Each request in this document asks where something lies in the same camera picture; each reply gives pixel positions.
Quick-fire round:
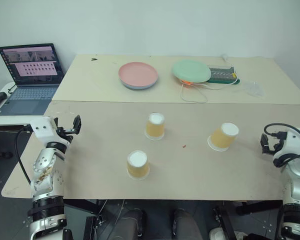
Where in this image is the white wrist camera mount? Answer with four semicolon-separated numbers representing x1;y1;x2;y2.
29;115;62;145
273;127;300;164

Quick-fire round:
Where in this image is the yellow paper cup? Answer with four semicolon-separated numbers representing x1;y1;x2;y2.
126;150;150;181
144;112;166;141
206;122;240;153

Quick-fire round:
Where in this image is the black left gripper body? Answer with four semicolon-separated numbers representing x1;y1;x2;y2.
55;126;76;145

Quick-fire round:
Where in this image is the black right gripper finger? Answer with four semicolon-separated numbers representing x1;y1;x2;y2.
273;137;284;152
259;133;270;154

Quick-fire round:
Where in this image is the grey open laptop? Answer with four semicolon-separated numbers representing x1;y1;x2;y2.
0;43;66;117

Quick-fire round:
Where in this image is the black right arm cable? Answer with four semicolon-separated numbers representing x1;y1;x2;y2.
263;122;300;168

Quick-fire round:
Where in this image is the pale blue plastic plate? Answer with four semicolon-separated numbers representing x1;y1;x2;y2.
119;79;158;91

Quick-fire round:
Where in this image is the white side table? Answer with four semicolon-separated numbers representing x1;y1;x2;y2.
0;81;45;127

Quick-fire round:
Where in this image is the dark rounded robot leg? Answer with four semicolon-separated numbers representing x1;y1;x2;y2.
116;209;147;240
173;208;202;240

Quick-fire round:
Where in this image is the clear plastic bag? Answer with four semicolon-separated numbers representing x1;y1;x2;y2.
242;80;266;98

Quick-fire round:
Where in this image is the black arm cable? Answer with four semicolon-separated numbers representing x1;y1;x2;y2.
14;126;33;186
263;122;300;168

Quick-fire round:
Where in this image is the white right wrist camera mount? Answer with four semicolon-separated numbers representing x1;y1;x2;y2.
273;127;300;164

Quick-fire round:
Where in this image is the pink plastic plate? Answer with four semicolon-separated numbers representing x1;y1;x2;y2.
118;62;159;87

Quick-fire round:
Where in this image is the white rounded object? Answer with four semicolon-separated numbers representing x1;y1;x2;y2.
209;226;230;240

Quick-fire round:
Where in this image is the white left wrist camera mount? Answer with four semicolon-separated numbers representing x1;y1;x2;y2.
29;115;62;145

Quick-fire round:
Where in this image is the mint green plastic plate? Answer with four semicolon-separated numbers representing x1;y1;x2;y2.
171;59;212;84

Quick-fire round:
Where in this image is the clear box with green base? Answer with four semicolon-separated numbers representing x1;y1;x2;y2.
206;64;241;86

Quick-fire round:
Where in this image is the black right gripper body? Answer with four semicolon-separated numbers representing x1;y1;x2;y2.
264;142;282;156

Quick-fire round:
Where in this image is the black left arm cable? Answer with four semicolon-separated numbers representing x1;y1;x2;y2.
14;126;33;186

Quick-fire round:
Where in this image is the thin white cable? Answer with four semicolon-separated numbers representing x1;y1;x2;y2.
180;81;238;104

